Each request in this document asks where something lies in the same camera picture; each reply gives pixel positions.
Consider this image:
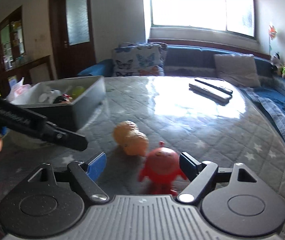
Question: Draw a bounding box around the brown wooden door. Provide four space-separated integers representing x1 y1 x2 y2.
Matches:
49 0 97 79

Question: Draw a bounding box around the black remote control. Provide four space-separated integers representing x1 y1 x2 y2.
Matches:
195 78 233 96

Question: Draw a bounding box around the doll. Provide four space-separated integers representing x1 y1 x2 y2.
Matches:
53 94 74 105

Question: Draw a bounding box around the butterfly print pillow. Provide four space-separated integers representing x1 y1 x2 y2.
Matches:
158 43 169 68
112 42 164 77

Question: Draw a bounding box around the black and white plush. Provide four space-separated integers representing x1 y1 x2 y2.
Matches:
270 52 283 74

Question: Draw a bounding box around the white plush rabbit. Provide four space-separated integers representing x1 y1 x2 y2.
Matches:
38 84 62 104

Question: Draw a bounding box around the blue sofa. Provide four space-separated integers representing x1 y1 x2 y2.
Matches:
77 44 285 156

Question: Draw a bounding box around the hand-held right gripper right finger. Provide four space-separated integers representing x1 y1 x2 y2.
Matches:
177 151 258 203

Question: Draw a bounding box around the wooden cabinet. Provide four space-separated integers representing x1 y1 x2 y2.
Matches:
0 5 53 98

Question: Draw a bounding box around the green alien toy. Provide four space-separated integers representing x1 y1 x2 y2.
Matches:
70 85 86 100

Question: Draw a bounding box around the grey cardboard box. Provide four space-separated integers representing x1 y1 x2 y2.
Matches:
10 76 106 132

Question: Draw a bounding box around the colourful pinwheel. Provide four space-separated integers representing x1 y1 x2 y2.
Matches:
268 22 278 53

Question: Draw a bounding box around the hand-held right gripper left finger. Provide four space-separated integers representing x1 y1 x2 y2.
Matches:
28 152 108 203

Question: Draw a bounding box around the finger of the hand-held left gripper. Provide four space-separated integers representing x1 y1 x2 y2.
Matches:
44 121 88 152

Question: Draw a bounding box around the red octopus toy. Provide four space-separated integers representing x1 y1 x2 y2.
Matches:
139 141 187 197

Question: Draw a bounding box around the grey remote control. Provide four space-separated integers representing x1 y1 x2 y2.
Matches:
189 82 231 106

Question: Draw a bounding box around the orange toy figure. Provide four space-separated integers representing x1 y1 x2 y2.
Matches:
113 121 149 157

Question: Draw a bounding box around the white pillow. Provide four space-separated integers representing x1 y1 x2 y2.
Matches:
214 54 262 88

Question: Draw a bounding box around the window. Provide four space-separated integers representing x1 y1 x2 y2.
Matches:
148 0 258 39

